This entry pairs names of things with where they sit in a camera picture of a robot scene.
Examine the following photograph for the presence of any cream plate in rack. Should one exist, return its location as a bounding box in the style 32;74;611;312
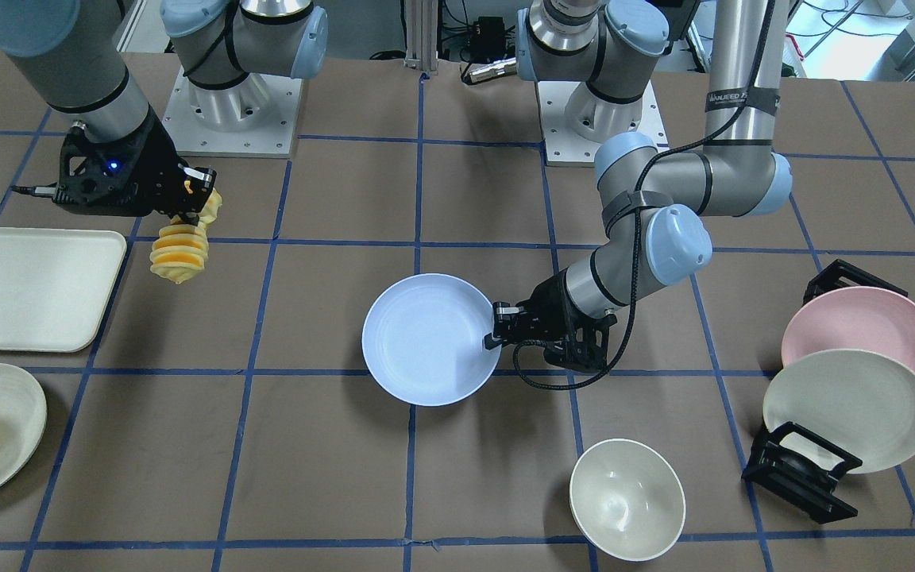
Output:
762;349;915;474

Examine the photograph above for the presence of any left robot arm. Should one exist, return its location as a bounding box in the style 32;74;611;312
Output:
480;1;793;374

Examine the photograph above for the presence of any black plate rack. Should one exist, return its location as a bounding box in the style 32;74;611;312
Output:
741;258;909;524

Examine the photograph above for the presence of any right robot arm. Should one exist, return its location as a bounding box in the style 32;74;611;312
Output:
0;1;328;226

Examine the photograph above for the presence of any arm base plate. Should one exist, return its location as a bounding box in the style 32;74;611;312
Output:
536;81;670;167
159;75;305;159

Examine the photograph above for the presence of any pink plate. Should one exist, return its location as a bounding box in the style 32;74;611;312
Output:
781;286;915;372

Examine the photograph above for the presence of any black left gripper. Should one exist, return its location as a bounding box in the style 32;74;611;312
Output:
483;270;617;374

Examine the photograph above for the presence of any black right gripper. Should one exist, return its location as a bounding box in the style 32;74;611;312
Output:
11;108;217;225

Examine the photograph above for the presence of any aluminium frame post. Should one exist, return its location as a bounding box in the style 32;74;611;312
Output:
402;0;442;76

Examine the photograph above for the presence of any blue plate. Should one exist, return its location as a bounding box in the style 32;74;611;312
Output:
361;274;501;407

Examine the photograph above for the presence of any white rectangular tray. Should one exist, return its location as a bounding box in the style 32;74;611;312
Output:
0;227;127;354

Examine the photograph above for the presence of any striped yellow bread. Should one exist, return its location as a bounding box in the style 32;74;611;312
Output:
149;191;222;284

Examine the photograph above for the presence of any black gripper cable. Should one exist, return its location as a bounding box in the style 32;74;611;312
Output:
512;0;780;392

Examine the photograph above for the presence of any cream bowl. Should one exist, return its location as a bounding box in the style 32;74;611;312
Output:
569;439;687;562

